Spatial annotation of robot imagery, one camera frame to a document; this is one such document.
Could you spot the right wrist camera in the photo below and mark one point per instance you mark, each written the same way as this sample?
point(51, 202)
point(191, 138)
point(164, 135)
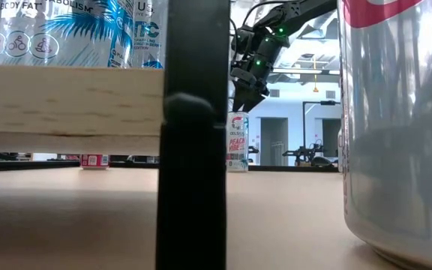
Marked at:
point(244, 39)

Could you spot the black background robot arm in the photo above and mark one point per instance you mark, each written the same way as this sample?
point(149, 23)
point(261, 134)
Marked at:
point(306, 153)

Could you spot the red Coca-Cola can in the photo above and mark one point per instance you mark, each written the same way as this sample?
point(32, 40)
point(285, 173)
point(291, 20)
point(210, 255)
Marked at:
point(94, 161)

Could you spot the black metal stand frame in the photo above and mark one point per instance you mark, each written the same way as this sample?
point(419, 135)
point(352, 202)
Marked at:
point(304, 123)

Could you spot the white Celsius Arctic Vibe can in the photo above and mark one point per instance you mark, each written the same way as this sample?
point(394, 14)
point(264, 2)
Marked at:
point(148, 33)
point(58, 37)

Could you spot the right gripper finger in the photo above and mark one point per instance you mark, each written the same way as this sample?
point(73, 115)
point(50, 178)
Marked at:
point(240, 93)
point(254, 97)

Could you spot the white Celsius Peach Vibe can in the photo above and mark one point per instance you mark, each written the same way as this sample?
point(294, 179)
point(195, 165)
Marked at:
point(237, 146)

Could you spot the silver Diet Coke can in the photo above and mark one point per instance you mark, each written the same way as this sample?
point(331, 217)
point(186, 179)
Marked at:
point(399, 131)
point(339, 150)

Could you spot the long ceiling light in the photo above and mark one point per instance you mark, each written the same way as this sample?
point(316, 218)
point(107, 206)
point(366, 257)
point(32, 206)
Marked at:
point(298, 70)

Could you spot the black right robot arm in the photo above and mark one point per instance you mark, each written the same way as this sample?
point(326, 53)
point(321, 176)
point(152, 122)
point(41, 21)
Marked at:
point(302, 13)

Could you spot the light wooden shelf board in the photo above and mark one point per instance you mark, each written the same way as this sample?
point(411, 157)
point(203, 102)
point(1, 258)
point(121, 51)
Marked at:
point(69, 101)

